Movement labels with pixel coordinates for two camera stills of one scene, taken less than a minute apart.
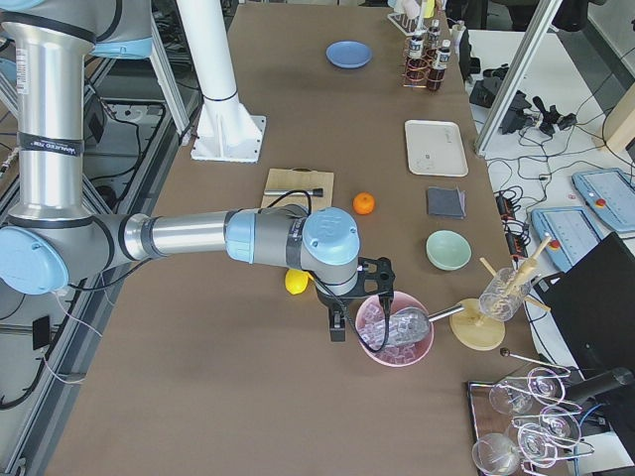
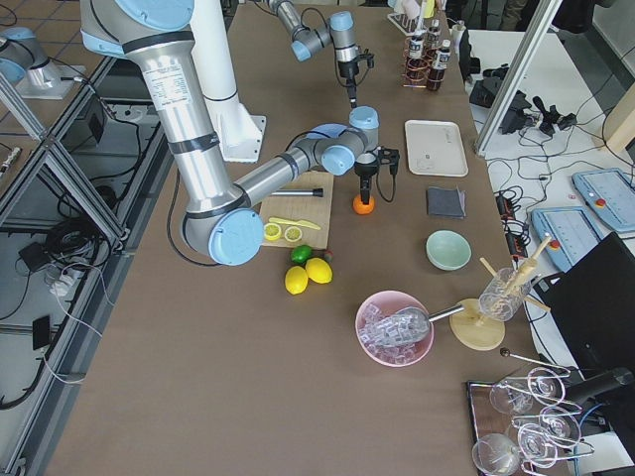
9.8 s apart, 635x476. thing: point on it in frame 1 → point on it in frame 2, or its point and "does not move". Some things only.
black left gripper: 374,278 → 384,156
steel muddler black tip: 316,192 does not move
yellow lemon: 296,281 does not move
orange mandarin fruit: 363,203 does not move
